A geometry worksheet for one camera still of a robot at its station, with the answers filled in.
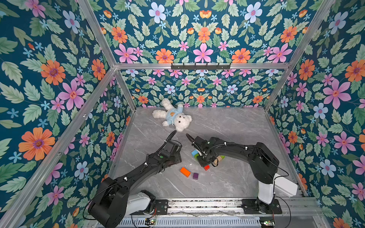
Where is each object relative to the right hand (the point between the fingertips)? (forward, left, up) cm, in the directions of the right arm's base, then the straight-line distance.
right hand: (204, 160), depth 88 cm
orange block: (-7, +12, -2) cm, 14 cm away
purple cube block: (-10, +6, -1) cm, 11 cm away
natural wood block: (+1, -9, +1) cm, 9 cm away
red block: (-5, -1, 0) cm, 5 cm away
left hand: (0, +16, +3) cm, 16 cm away
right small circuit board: (-30, -31, -4) cm, 44 cm away
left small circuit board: (-32, +29, -4) cm, 44 cm away
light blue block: (+4, +7, +1) cm, 8 cm away
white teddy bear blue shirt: (+31, +23, +8) cm, 39 cm away
